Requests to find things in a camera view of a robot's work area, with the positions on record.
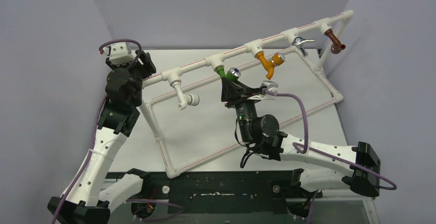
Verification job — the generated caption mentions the orange plastic faucet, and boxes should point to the orange plastic faucet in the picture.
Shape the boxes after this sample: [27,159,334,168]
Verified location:
[255,51,285,80]

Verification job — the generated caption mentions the white PVC pipe frame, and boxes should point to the white PVC pipe frame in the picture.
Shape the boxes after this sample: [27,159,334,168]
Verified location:
[141,10,354,179]

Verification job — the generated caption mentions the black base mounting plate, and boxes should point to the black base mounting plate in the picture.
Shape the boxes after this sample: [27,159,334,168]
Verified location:
[135,170,315,215]

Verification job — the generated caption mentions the brown plastic faucet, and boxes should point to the brown plastic faucet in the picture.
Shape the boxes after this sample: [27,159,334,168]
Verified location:
[324,29,346,54]

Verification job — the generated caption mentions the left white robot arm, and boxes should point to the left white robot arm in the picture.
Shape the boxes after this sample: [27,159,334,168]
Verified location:
[47,50,156,223]

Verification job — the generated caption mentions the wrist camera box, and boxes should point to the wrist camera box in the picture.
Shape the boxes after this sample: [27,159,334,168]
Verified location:
[248,80,279,101]
[101,42,136,69]

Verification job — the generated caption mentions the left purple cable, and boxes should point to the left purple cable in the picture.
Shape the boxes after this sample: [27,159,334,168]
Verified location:
[50,39,143,224]

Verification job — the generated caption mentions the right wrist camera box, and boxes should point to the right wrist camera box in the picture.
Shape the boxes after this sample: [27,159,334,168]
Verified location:
[248,80,279,101]

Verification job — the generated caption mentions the green plastic faucet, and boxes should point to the green plastic faucet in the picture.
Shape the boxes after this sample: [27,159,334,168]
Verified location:
[215,66,241,82]

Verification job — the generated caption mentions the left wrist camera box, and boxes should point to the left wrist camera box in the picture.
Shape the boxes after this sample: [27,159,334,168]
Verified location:
[101,42,136,69]

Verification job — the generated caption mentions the white plastic faucet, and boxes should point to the white plastic faucet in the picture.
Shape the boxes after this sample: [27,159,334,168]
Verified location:
[171,81,200,110]

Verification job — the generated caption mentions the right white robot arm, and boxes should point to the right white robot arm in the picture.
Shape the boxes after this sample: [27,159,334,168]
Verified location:
[221,77,382,198]

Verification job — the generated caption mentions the chrome metal faucet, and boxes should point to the chrome metal faucet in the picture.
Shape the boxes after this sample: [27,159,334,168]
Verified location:
[293,36,316,57]

